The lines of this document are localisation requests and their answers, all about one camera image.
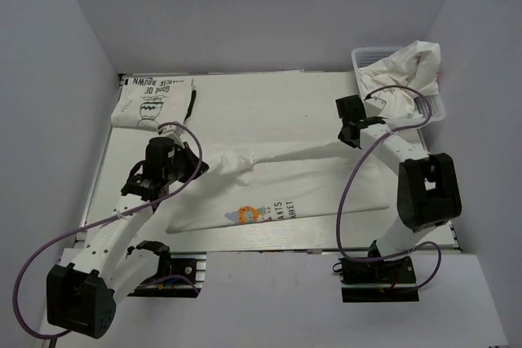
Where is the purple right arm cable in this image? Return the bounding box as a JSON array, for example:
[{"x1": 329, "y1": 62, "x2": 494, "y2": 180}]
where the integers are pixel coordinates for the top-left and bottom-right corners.
[{"x1": 332, "y1": 85, "x2": 444, "y2": 294}]

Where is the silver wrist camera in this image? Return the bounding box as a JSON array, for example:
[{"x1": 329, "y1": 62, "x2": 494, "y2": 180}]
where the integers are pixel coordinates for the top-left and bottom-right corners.
[
  {"x1": 157, "y1": 121, "x2": 184, "y2": 143},
  {"x1": 363, "y1": 97, "x2": 387, "y2": 117}
]

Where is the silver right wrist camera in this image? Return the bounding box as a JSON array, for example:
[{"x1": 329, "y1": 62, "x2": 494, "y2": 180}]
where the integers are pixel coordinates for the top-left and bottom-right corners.
[{"x1": 363, "y1": 97, "x2": 387, "y2": 117}]

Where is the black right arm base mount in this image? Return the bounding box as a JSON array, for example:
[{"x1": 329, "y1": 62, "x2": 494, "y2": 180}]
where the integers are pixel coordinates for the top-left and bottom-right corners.
[{"x1": 332, "y1": 257, "x2": 419, "y2": 303}]

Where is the folded white Charlie Brown t-shirt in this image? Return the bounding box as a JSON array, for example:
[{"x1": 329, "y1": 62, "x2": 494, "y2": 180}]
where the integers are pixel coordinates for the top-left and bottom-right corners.
[{"x1": 111, "y1": 77, "x2": 197, "y2": 131}]

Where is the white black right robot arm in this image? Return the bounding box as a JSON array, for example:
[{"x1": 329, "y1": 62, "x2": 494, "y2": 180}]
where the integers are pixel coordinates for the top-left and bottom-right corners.
[{"x1": 335, "y1": 95, "x2": 462, "y2": 282}]

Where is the crumpled white t-shirt in basket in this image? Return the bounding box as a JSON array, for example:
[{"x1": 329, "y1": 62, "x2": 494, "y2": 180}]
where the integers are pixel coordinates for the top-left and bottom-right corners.
[{"x1": 356, "y1": 39, "x2": 444, "y2": 121}]

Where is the white perforated plastic basket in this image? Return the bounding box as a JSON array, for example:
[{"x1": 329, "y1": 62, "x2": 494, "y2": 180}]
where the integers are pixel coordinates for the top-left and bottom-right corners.
[{"x1": 350, "y1": 44, "x2": 446, "y2": 125}]

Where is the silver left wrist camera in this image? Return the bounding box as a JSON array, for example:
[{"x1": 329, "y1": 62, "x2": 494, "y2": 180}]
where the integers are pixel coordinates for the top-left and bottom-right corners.
[{"x1": 157, "y1": 121, "x2": 184, "y2": 143}]

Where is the white cartoon print t-shirt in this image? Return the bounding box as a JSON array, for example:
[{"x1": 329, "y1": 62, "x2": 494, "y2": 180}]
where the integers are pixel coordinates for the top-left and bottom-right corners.
[{"x1": 165, "y1": 135, "x2": 395, "y2": 235}]

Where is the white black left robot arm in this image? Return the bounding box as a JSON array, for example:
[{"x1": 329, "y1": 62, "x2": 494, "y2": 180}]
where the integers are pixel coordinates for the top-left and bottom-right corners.
[{"x1": 46, "y1": 137, "x2": 208, "y2": 339}]

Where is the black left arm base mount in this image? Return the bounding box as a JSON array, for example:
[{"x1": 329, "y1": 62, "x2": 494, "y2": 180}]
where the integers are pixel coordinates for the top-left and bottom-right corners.
[{"x1": 129, "y1": 253, "x2": 207, "y2": 298}]

